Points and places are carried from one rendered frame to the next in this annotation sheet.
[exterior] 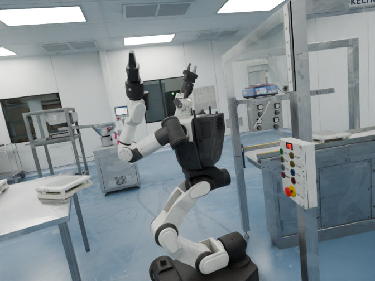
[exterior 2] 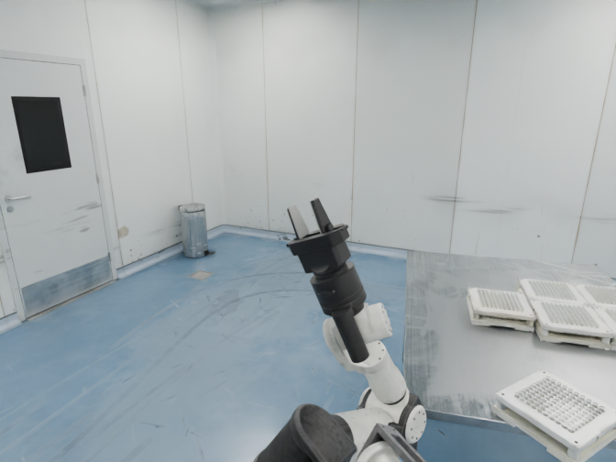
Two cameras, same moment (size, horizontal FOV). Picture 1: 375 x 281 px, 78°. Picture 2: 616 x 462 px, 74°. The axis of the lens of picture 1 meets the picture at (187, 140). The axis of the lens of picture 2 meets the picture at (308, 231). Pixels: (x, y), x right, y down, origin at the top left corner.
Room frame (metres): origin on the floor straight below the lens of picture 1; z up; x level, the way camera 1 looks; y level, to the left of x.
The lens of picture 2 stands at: (1.54, -0.37, 1.73)
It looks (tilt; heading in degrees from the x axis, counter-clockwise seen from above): 17 degrees down; 127
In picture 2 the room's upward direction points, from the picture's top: straight up
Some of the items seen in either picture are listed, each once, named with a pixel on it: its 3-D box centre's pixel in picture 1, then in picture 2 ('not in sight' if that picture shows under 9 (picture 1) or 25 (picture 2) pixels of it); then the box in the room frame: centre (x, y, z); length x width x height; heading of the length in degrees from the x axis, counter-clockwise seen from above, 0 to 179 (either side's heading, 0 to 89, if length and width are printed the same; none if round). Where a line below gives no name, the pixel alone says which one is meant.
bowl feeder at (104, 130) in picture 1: (109, 134); not in sight; (3.88, 1.28, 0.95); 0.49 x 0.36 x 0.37; 103
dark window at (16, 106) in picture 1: (35, 117); not in sight; (5.89, 3.70, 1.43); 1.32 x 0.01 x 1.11; 103
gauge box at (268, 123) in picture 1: (264, 115); not in sight; (1.66, -0.58, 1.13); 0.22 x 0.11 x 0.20; 95
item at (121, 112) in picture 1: (124, 124); not in sight; (4.02, 1.05, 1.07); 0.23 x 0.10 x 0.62; 103
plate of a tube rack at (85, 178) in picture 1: (64, 183); (557, 405); (1.52, 0.87, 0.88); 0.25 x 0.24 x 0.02; 157
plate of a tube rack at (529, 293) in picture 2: not in sight; (550, 291); (1.39, 1.74, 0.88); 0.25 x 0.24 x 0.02; 22
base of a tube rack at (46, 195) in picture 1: (66, 189); (555, 419); (1.52, 0.87, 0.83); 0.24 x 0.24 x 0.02; 67
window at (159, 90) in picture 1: (166, 99); not in sight; (6.64, 0.42, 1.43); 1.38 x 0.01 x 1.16; 103
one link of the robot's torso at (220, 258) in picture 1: (208, 255); not in sight; (1.39, -0.03, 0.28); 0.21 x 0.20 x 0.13; 111
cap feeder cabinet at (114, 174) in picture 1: (118, 166); not in sight; (3.83, 1.22, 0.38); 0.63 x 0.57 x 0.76; 103
